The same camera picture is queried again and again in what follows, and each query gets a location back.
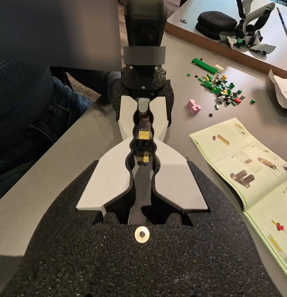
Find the person's left forearm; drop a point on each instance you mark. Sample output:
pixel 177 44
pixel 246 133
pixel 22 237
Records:
pixel 108 85

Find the grey desk with wooden edge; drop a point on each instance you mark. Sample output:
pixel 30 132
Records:
pixel 187 14

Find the pink brick figure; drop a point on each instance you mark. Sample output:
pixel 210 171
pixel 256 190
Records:
pixel 194 106

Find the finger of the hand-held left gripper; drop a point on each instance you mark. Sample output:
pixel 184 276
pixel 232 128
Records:
pixel 160 113
pixel 127 113

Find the black mesh chair back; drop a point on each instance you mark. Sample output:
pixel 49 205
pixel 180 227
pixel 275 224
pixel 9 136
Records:
pixel 215 22

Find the long black brick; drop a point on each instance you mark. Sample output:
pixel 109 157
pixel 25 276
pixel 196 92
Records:
pixel 143 146

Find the person's dark sweater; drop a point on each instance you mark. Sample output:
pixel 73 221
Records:
pixel 18 92

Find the pile of small bricks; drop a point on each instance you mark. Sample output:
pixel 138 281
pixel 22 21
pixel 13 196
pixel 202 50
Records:
pixel 222 90

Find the person's blue jeans leg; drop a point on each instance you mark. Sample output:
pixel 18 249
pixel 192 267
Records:
pixel 53 116

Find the open instruction booklet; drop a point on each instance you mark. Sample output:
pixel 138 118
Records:
pixel 238 150

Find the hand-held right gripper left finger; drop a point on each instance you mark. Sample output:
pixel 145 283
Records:
pixel 106 181

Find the grey and yellow brick assembly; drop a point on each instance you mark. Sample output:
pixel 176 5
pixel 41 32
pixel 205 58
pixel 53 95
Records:
pixel 144 134

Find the crumpled white paper bag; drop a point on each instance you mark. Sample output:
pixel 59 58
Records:
pixel 282 90

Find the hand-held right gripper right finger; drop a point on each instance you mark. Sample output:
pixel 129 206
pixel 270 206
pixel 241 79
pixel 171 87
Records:
pixel 180 183

